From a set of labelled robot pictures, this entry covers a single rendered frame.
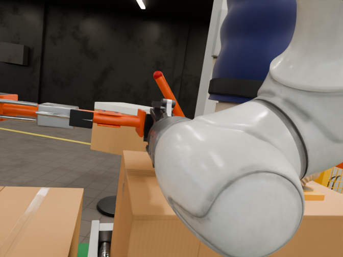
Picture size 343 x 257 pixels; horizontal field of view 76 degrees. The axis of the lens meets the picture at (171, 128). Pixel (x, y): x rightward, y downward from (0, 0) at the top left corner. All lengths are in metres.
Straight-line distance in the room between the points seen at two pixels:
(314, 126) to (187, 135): 0.12
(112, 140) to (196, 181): 1.73
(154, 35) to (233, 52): 8.26
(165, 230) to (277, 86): 0.29
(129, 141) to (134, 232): 1.46
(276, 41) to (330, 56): 0.34
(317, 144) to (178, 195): 0.14
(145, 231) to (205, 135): 0.26
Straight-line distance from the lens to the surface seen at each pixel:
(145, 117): 0.50
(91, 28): 9.57
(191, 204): 0.17
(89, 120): 0.47
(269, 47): 0.56
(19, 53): 10.58
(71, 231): 1.08
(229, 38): 0.61
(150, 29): 8.89
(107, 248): 0.98
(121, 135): 1.84
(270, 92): 0.26
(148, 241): 0.42
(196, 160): 0.17
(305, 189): 0.66
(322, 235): 0.62
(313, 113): 0.24
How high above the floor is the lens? 1.14
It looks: 8 degrees down
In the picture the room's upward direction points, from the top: 9 degrees clockwise
